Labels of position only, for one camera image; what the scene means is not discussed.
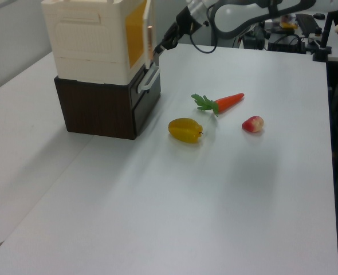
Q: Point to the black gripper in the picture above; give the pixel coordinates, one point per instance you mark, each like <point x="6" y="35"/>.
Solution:
<point x="186" y="21"/>

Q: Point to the cream cabinet door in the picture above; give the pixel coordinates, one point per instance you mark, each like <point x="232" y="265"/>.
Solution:
<point x="149" y="17"/>

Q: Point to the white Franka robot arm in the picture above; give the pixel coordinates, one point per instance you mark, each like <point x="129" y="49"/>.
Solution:
<point x="229" y="14"/>

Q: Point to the copper tape strip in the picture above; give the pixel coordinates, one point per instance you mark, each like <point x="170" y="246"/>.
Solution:
<point x="150" y="43"/>

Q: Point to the yellow toy starfruit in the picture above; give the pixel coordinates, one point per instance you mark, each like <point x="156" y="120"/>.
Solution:
<point x="184" y="131"/>

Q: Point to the orange toy carrot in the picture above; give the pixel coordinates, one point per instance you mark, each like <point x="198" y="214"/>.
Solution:
<point x="226" y="102"/>

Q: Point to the dark brown drawer box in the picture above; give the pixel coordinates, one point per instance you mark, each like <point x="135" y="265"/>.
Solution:
<point x="94" y="109"/>

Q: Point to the red toy strawberry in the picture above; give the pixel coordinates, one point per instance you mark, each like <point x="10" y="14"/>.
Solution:
<point x="253" y="124"/>

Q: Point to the black electronics box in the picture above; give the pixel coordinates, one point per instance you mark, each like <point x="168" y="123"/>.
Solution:
<point x="286" y="44"/>

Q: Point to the black computer mouse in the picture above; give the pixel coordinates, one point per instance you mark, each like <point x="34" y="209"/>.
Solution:
<point x="319" y="15"/>

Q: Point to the black camera stand clamp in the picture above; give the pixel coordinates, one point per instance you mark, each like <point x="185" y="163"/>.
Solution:
<point x="325" y="43"/>

